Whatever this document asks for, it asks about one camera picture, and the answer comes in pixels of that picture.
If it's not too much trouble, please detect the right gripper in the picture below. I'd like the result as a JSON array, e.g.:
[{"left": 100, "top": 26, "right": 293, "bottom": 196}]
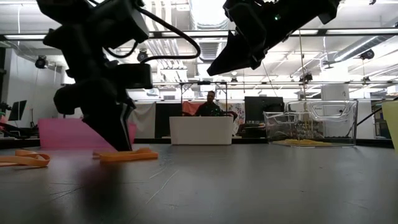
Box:
[{"left": 206, "top": 0, "right": 321, "bottom": 77}]

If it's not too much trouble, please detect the black table mat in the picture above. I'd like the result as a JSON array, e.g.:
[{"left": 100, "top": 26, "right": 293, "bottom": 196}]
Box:
[{"left": 0, "top": 138, "right": 398, "bottom": 224}]

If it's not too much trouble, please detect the black slanted cable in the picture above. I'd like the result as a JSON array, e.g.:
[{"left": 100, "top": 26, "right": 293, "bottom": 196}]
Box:
[{"left": 356, "top": 96, "right": 398, "bottom": 131}]

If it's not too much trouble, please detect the black metal table frame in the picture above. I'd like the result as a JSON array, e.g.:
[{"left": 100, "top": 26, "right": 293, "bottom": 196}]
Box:
[{"left": 0, "top": 136, "right": 398, "bottom": 149}]

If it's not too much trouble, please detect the black ceiling spotlight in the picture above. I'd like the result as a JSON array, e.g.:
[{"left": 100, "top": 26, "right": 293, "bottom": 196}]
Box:
[
  {"left": 34, "top": 55, "right": 49, "bottom": 70},
  {"left": 359, "top": 49, "right": 376, "bottom": 61},
  {"left": 136, "top": 49, "right": 149, "bottom": 63}
]

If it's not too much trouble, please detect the white round column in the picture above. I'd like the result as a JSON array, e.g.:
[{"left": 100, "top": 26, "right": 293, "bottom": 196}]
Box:
[{"left": 321, "top": 83, "right": 351, "bottom": 139}]

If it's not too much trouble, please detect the orange hanging cloth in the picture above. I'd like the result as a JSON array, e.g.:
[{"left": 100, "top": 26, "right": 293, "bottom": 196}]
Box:
[{"left": 182, "top": 100, "right": 203, "bottom": 116}]

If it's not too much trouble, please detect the clear plastic basket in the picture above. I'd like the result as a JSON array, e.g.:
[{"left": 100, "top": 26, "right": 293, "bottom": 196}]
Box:
[{"left": 263, "top": 99, "right": 358, "bottom": 147}]

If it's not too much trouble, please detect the silver ventilation duct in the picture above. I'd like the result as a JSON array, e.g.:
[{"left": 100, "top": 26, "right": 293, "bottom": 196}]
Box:
[{"left": 189, "top": 0, "right": 233, "bottom": 63}]

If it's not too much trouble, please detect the grey hanging cloth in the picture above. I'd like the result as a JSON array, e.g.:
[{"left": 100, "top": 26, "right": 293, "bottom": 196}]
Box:
[{"left": 129, "top": 101, "right": 157, "bottom": 139}]

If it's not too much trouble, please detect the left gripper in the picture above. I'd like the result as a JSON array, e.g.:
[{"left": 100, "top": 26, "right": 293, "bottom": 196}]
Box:
[{"left": 43, "top": 6, "right": 154, "bottom": 152}]

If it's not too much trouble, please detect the large black monitor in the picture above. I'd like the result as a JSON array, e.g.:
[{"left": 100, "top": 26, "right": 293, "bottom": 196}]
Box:
[{"left": 244, "top": 95, "right": 285, "bottom": 124}]

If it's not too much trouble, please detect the yellow plastic basket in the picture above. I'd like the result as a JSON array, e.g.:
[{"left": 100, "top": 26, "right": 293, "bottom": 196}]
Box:
[{"left": 381, "top": 99, "right": 398, "bottom": 150}]

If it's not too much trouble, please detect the yellow rubber band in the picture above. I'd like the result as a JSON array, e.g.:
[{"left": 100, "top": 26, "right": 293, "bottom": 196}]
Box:
[
  {"left": 273, "top": 139, "right": 307, "bottom": 147},
  {"left": 289, "top": 139, "right": 334, "bottom": 147},
  {"left": 281, "top": 138, "right": 315, "bottom": 146}
]

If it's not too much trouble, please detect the thin hanging cable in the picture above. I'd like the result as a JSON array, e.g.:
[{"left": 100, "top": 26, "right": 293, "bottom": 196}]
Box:
[{"left": 297, "top": 29, "right": 307, "bottom": 103}]

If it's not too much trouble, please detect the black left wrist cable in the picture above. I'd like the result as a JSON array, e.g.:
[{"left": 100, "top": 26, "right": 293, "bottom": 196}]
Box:
[{"left": 102, "top": 6, "right": 201, "bottom": 63}]

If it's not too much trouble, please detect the pink plastic basket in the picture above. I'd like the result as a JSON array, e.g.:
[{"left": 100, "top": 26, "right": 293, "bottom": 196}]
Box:
[{"left": 37, "top": 117, "right": 137, "bottom": 150}]

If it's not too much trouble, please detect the person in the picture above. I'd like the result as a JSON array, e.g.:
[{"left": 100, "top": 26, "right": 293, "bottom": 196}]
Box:
[{"left": 194, "top": 90, "right": 239, "bottom": 118}]

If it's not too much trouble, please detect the white plastic basket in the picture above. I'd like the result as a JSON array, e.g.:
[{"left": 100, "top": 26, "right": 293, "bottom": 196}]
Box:
[{"left": 169, "top": 116, "right": 234, "bottom": 146}]

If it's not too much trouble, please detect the patterned hanging cloth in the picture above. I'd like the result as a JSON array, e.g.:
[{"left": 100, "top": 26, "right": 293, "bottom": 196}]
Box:
[{"left": 217, "top": 101, "right": 246, "bottom": 136}]

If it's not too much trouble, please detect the orange rubber band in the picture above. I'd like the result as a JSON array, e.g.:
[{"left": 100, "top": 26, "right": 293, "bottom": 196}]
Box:
[
  {"left": 0, "top": 149, "right": 51, "bottom": 169},
  {"left": 92, "top": 147, "right": 159, "bottom": 164}
]

